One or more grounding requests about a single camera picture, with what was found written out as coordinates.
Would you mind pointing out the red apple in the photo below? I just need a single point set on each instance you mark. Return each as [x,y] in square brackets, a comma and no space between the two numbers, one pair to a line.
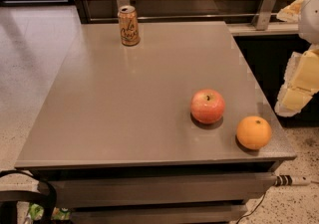
[207,106]

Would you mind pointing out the right metal bracket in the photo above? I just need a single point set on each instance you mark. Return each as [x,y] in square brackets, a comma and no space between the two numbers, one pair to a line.
[263,15]

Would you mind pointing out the orange fruit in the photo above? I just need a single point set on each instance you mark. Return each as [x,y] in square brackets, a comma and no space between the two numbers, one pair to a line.
[253,132]

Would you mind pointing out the orange La Croix can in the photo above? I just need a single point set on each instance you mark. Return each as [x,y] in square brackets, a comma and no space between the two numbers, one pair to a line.
[129,27]

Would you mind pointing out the black white cable plug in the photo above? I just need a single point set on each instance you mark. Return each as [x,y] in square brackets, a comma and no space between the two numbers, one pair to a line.
[289,180]

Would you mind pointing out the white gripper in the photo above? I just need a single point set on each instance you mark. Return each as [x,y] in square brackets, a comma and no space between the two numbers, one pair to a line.
[310,19]

